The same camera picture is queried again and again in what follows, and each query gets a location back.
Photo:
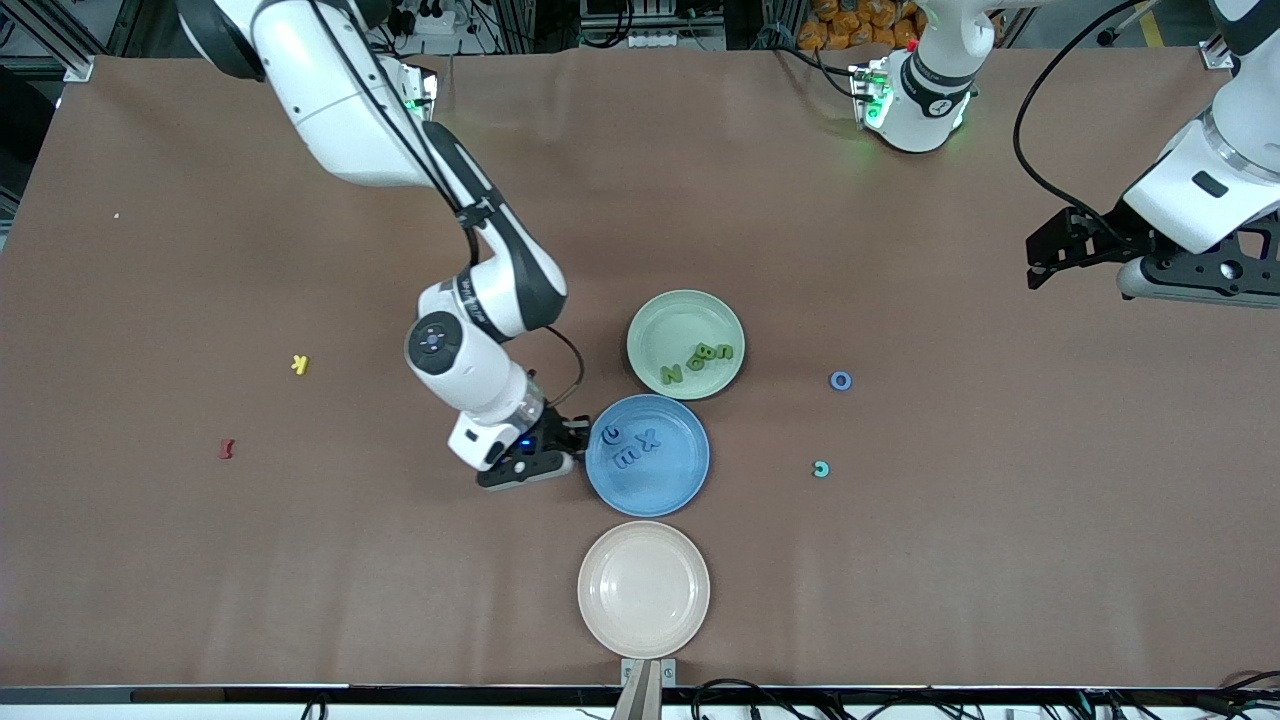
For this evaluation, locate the green foam letter N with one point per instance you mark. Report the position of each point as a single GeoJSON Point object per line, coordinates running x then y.
{"type": "Point", "coordinates": [671, 376]}

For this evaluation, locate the long white power strip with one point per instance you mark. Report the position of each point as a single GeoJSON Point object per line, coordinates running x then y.
{"type": "Point", "coordinates": [660, 40]}

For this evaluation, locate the pale green plate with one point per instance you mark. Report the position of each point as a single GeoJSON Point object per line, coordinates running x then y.
{"type": "Point", "coordinates": [660, 320]}

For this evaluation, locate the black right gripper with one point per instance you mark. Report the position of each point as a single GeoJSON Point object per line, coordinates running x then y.
{"type": "Point", "coordinates": [556, 432]}

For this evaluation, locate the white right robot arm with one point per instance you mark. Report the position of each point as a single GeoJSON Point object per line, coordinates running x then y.
{"type": "Point", "coordinates": [480, 390]}

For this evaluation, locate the blue foam letter X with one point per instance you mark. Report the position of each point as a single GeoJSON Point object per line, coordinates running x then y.
{"type": "Point", "coordinates": [650, 440]}

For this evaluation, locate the brown table mat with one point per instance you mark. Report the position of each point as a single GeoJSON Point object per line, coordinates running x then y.
{"type": "Point", "coordinates": [300, 560]}

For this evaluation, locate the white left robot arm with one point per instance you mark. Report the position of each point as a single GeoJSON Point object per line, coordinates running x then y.
{"type": "Point", "coordinates": [1200, 190]}

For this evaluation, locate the blue foam letter m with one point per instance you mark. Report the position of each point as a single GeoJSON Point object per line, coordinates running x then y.
{"type": "Point", "coordinates": [628, 459]}

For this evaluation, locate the white power strip with plugs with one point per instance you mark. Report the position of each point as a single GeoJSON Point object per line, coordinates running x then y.
{"type": "Point", "coordinates": [425, 22]}

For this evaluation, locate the grey metal mount bracket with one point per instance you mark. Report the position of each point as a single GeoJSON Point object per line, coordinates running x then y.
{"type": "Point", "coordinates": [648, 690]}

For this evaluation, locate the blue plate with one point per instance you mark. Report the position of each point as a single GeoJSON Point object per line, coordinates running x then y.
{"type": "Point", "coordinates": [650, 490]}

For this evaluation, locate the blue foam letter O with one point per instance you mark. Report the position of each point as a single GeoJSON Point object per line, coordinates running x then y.
{"type": "Point", "coordinates": [833, 381]}

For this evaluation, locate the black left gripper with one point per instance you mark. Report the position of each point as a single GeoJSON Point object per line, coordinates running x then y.
{"type": "Point", "coordinates": [1098, 240]}

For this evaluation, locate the beige plate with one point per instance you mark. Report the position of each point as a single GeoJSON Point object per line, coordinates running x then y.
{"type": "Point", "coordinates": [643, 590]}

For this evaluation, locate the aluminium frame corner post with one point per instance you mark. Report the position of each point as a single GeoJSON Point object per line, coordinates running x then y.
{"type": "Point", "coordinates": [78, 68]}
{"type": "Point", "coordinates": [1218, 55]}

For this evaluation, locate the orange fruit pile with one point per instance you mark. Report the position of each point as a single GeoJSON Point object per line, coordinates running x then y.
{"type": "Point", "coordinates": [850, 25]}

